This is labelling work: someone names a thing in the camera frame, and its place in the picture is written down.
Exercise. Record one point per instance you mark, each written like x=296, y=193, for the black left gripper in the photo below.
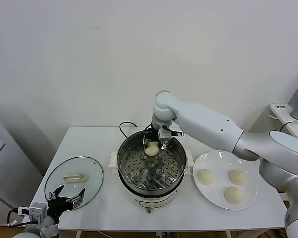
x=59, y=205

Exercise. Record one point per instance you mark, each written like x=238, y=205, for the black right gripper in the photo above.
x=152, y=131

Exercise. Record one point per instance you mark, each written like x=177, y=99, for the white steamed baozi bun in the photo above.
x=234, y=194
x=237, y=176
x=151, y=149
x=205, y=176

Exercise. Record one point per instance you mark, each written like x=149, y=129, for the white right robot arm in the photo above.
x=208, y=126

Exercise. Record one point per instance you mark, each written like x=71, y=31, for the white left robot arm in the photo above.
x=48, y=220

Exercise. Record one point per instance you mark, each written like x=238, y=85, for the stainless steel steamer basket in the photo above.
x=124, y=153

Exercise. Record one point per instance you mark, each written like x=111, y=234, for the white electric cooker base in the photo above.
x=151, y=200

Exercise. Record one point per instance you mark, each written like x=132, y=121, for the white cabinet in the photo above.
x=5, y=161

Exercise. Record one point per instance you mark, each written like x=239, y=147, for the white round plate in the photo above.
x=218, y=188

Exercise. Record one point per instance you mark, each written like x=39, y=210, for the white side desk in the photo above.
x=279, y=114

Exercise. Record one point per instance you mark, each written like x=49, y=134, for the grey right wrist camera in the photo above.
x=164, y=134

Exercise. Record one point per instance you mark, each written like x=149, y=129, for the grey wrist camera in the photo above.
x=37, y=210
x=164, y=134

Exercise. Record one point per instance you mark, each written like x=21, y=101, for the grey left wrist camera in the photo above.
x=37, y=210

